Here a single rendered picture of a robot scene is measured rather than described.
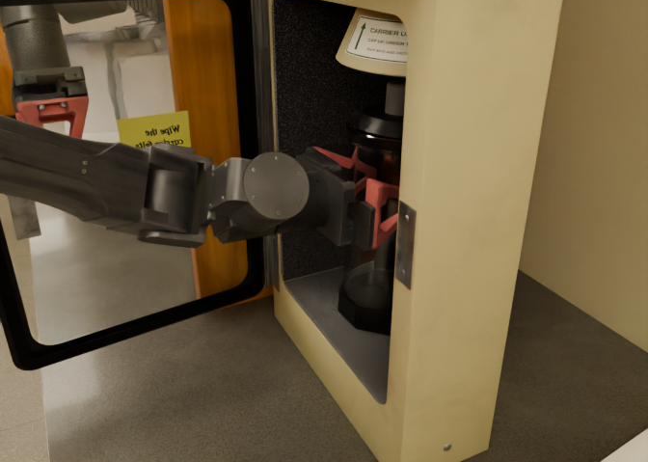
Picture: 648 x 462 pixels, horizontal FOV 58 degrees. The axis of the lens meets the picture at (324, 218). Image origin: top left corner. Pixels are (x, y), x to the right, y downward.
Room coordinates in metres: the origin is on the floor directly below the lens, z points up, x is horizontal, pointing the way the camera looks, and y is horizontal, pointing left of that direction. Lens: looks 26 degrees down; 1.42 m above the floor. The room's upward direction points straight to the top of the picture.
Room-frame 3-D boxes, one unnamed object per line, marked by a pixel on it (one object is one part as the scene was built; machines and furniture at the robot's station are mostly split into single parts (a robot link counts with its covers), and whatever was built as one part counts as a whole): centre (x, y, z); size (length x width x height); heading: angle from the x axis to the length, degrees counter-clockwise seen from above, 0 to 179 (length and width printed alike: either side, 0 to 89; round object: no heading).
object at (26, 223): (0.52, 0.29, 1.18); 0.02 x 0.02 x 0.06; 33
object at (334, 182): (0.54, 0.02, 1.18); 0.10 x 0.07 x 0.07; 28
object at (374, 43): (0.57, -0.10, 1.34); 0.18 x 0.18 x 0.05
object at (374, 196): (0.54, -0.05, 1.18); 0.09 x 0.07 x 0.07; 118
